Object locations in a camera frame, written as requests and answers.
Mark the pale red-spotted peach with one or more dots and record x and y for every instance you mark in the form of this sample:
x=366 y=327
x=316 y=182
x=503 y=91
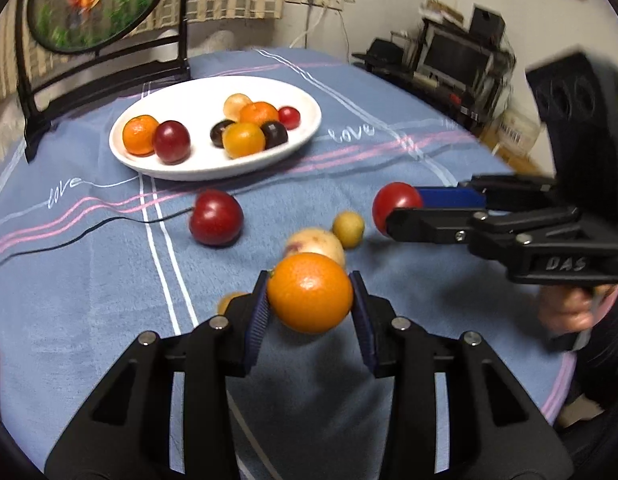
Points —
x=316 y=242

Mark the round goldfish embroidery screen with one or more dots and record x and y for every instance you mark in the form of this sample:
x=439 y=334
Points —
x=99 y=5

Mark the blue plaid tablecloth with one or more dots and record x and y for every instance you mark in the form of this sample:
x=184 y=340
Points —
x=114 y=300

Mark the white oval plate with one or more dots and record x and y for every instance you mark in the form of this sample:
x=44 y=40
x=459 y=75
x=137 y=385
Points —
x=204 y=162

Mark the computer monitor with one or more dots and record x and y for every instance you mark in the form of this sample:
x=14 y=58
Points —
x=456 y=57

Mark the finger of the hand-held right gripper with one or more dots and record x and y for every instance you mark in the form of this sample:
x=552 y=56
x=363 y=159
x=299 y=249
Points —
x=449 y=196
x=429 y=225

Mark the yellow-orange citrus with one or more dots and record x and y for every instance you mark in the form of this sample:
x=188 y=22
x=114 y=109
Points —
x=244 y=140

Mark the smooth orange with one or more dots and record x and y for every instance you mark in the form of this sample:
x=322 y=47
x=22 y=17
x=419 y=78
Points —
x=310 y=292

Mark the pale yellow apricot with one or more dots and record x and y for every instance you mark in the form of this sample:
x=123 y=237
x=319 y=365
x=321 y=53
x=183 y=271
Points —
x=236 y=104

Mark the black speaker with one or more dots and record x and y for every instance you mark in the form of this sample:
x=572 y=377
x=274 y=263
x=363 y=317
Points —
x=487 y=24

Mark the black computer desk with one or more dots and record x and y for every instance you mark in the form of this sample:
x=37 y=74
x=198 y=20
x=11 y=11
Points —
x=439 y=95

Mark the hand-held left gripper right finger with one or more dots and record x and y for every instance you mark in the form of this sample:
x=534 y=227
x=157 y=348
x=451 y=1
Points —
x=364 y=325

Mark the small red tomato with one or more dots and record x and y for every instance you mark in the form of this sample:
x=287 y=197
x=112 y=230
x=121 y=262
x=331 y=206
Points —
x=396 y=202
x=289 y=117

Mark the small yellow-green longan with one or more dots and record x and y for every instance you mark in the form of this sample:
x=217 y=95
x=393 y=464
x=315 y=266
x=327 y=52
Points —
x=348 y=229

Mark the red plum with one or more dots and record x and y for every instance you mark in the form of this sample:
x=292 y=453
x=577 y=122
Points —
x=216 y=217
x=172 y=141

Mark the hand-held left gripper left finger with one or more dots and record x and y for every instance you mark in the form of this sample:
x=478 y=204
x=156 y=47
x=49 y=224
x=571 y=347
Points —
x=256 y=322

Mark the dark purple plum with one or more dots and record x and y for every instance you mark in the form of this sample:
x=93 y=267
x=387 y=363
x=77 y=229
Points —
x=275 y=134
x=219 y=132

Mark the white wall socket strip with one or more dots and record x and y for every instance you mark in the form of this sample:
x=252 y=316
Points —
x=316 y=0

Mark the black hat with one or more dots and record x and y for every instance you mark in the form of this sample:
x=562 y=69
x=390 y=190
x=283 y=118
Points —
x=384 y=49

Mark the person's right hand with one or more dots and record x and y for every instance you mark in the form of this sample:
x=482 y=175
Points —
x=566 y=310

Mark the orange tangerine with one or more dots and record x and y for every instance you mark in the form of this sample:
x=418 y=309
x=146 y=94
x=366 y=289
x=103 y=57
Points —
x=259 y=112
x=139 y=135

